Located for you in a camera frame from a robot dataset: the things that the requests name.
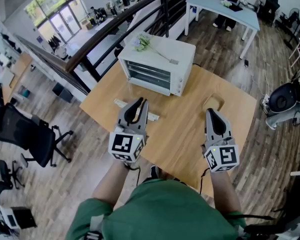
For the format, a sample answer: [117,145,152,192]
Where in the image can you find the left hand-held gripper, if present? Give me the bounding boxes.
[107,96,150,163]

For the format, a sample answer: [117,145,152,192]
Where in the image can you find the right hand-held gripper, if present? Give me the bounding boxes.
[203,108,240,173]

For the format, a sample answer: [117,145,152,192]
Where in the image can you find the white oven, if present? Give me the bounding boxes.
[117,33,197,98]

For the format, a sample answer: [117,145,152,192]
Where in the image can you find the person's left forearm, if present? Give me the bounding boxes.
[92,159,131,207]

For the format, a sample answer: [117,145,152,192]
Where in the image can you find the person's right forearm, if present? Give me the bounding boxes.
[209,169,242,214]

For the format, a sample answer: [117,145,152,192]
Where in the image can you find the wooden table with white legs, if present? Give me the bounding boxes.
[79,58,258,199]

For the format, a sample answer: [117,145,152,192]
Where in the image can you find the white power strip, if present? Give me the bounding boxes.
[260,93,271,110]

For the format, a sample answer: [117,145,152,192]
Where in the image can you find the dark shoe with white sole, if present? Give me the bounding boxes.
[149,164,160,180]

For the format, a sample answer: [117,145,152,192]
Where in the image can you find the black waste bin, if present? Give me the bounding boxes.
[51,81,74,103]

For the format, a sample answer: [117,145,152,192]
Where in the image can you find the pale artificial flower bouquet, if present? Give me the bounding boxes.
[131,32,180,66]

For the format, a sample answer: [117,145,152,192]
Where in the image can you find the green shirt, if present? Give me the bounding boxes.
[65,178,248,240]

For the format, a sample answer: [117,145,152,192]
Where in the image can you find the dark metal railing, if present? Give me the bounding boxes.
[14,0,216,97]

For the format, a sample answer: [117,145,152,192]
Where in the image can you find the large black office chair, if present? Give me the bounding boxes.
[0,102,74,169]

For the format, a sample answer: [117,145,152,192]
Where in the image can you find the black bag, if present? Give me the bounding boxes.
[243,208,300,240]

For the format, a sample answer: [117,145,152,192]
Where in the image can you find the black mat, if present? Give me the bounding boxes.
[228,3,244,13]

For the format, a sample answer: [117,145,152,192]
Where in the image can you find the long wooden desk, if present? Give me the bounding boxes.
[1,52,33,105]

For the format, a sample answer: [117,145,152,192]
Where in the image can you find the black mesh office chair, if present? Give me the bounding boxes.
[257,0,281,23]

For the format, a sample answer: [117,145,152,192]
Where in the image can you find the black standing fan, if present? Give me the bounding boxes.
[279,7,300,51]

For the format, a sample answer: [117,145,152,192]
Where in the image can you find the small black swivel chair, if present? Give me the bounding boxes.
[0,158,26,200]

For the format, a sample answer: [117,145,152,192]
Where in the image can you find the black flat box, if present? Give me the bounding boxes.
[0,206,38,232]

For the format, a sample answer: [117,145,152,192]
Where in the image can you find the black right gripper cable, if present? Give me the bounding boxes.
[198,167,211,195]

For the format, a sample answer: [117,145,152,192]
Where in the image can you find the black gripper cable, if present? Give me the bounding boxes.
[124,162,142,188]
[198,167,211,195]

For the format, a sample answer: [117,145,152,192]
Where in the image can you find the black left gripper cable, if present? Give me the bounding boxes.
[124,162,142,188]

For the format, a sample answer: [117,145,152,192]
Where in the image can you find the white floor cable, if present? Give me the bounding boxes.
[254,30,271,97]

